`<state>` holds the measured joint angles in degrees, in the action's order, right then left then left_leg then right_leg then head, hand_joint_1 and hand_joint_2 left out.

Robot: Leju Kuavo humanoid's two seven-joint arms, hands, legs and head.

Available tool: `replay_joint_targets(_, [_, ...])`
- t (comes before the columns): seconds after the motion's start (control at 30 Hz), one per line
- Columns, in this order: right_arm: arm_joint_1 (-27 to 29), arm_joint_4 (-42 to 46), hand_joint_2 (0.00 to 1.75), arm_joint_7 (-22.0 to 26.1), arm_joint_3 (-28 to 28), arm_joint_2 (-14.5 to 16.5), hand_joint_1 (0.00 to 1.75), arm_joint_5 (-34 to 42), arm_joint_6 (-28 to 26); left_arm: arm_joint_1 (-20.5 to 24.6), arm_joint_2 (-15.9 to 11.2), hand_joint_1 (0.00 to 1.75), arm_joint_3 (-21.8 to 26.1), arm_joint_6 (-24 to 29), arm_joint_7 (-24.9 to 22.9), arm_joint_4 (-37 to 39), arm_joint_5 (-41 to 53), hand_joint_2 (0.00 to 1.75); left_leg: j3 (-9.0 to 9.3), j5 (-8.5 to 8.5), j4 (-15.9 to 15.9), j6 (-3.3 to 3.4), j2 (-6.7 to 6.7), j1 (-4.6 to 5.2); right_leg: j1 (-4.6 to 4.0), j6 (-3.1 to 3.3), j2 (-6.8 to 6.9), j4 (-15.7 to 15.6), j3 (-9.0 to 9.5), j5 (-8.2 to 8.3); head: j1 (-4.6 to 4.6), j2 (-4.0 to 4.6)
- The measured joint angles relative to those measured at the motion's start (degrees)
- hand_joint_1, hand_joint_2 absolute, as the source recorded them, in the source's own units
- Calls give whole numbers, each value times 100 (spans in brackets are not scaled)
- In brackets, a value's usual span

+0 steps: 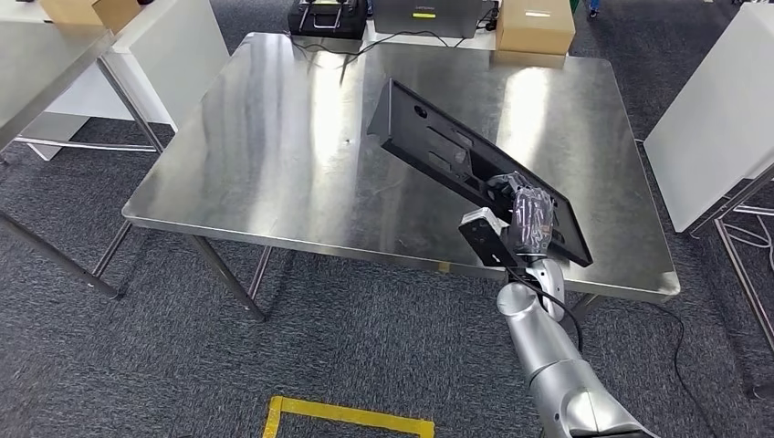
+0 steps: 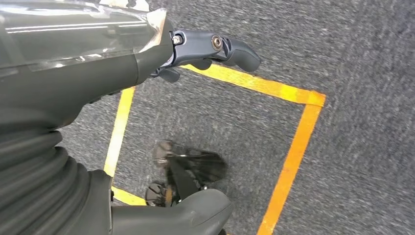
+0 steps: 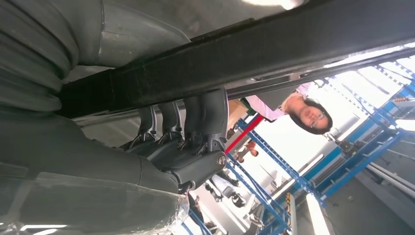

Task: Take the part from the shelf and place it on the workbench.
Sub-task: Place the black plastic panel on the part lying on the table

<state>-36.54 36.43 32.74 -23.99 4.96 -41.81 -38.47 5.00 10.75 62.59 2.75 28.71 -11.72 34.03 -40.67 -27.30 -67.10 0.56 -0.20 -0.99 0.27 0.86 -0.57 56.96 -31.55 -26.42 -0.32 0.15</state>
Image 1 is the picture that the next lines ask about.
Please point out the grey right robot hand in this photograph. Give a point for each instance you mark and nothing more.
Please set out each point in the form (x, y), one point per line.
(532, 220)

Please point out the black plastic mounting plate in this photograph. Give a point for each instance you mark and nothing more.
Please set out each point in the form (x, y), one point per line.
(423, 133)

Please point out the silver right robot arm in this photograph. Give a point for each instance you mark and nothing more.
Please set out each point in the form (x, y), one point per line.
(556, 362)

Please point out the stainless steel workbench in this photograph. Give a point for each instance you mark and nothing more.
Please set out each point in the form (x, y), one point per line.
(302, 151)

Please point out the brown cardboard box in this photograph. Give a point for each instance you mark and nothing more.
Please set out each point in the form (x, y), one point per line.
(90, 12)
(535, 27)

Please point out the white board panel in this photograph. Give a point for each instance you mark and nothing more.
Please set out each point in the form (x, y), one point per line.
(713, 109)
(169, 54)

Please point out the grey electronic device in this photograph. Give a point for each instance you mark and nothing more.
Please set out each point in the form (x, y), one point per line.
(429, 18)

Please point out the yellow floor tape square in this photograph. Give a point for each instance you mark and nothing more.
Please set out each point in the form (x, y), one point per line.
(351, 417)

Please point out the black equipment case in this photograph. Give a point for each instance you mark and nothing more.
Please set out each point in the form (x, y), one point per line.
(326, 18)

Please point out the stainless steel table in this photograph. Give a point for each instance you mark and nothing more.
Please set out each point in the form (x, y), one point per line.
(48, 72)

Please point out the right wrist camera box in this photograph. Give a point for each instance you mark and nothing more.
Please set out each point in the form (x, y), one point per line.
(484, 236)

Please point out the steel table frame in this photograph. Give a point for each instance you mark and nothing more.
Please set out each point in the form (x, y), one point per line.
(744, 272)

